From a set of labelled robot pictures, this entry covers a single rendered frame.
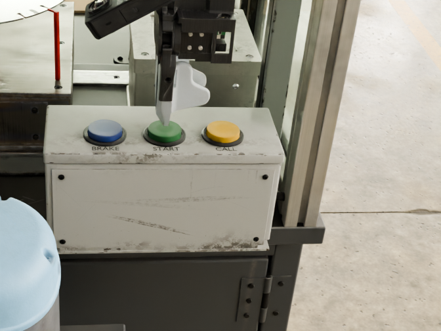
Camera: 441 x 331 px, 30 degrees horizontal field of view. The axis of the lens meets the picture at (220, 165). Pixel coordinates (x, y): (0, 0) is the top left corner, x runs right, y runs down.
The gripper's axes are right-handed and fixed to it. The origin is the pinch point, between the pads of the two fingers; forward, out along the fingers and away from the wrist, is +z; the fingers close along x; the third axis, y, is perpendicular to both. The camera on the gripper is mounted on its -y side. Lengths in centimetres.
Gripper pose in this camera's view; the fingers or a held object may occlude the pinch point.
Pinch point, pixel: (159, 114)
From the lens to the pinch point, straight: 96.1
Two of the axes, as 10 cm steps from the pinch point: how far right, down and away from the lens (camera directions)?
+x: -1.3, -5.7, 8.1
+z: -0.9, 8.2, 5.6
